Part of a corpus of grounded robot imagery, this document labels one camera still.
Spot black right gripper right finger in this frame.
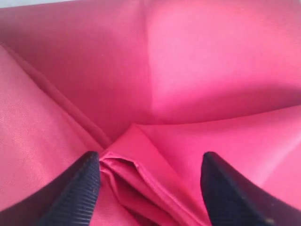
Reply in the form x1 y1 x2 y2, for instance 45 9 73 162
200 152 301 226

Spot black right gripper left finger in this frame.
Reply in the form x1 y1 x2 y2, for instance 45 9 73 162
0 151 100 226

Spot red paper table mat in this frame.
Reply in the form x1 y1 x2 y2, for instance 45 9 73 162
0 0 301 226

